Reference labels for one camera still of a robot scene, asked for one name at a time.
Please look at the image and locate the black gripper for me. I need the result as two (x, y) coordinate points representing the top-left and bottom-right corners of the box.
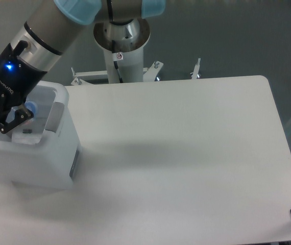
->
(0, 42), (46, 134)

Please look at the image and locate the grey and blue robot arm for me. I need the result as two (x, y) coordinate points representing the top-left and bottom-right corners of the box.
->
(0, 1), (166, 133)

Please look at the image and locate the white trash can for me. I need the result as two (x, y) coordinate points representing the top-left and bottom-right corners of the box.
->
(0, 81), (82, 189)

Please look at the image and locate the black cable on pedestal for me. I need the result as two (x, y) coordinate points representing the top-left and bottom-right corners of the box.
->
(111, 39), (124, 83)

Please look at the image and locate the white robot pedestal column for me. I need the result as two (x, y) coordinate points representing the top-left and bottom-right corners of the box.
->
(93, 18), (151, 69)

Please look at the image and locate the white pedestal base frame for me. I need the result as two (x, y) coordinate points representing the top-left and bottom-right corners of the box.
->
(70, 58), (202, 86)

